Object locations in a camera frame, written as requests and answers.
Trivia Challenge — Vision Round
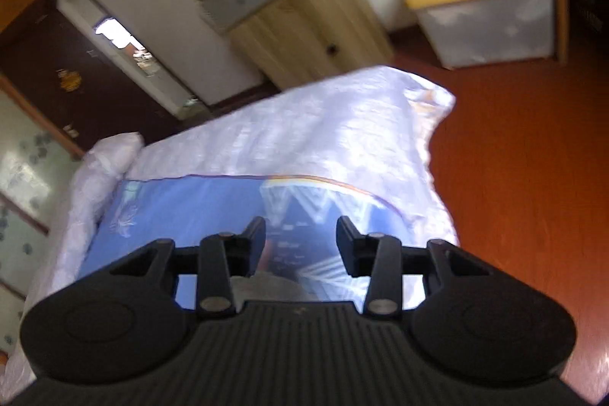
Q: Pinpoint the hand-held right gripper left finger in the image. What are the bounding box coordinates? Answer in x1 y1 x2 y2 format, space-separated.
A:
109 217 266 316

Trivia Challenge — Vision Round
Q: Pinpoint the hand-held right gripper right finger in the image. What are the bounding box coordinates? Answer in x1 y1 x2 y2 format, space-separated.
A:
336 217 491 316

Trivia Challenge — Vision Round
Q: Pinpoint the grey sweater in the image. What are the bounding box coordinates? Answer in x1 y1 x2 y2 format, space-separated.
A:
231 268 308 303

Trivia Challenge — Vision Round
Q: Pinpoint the blue printed blanket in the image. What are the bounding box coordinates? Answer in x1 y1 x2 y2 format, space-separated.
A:
78 175 422 312

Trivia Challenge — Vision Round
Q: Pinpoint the white quilt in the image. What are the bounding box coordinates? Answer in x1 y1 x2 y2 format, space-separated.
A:
0 66 460 388

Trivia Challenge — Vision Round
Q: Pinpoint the wooden cabinet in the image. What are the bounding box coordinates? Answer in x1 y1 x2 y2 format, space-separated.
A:
197 0 395 90

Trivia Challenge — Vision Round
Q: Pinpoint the patterned glass sliding door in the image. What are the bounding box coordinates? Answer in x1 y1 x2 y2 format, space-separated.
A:
0 89 83 357

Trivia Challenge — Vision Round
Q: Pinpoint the dark brown door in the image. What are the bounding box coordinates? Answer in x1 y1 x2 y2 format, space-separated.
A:
0 0 191 159

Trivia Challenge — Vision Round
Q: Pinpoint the storage box with yellow lid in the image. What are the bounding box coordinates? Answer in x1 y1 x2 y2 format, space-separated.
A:
404 0 558 70

